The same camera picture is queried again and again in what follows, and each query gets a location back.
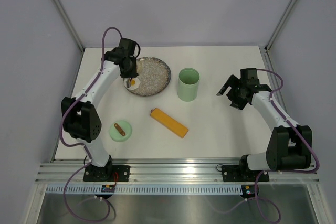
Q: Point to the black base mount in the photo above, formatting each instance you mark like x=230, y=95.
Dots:
x=234, y=173
x=120, y=173

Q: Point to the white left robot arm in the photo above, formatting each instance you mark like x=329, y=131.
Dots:
x=80, y=123

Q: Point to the green cylindrical lunch container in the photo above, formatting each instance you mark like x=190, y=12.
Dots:
x=188, y=84

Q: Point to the white slotted cable duct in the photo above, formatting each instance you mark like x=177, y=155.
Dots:
x=146, y=189

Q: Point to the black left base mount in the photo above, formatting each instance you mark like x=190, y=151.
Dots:
x=120, y=173

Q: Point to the aluminium corner frame post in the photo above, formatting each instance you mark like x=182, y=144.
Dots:
x=280, y=25

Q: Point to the aluminium front rail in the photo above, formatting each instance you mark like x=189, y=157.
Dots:
x=145, y=171

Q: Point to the green round lid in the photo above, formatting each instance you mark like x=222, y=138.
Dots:
x=120, y=131

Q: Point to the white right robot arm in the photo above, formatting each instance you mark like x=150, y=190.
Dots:
x=290, y=143

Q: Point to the metal food tongs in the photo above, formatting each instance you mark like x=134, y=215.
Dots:
x=128, y=82

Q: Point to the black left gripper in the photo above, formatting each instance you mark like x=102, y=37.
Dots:
x=134, y=73

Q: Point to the aluminium left frame post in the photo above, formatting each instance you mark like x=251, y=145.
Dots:
x=65, y=18

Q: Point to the yellow rectangular box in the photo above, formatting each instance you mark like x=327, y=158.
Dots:
x=168, y=122

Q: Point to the toy fried egg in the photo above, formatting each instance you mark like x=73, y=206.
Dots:
x=135, y=84

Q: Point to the glittery round plate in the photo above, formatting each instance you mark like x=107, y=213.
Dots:
x=154, y=76

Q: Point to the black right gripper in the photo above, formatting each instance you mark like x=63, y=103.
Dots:
x=231, y=81

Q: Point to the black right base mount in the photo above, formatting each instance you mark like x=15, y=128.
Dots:
x=234, y=173

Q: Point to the aluminium right frame rail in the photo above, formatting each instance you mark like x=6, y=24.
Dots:
x=266, y=58

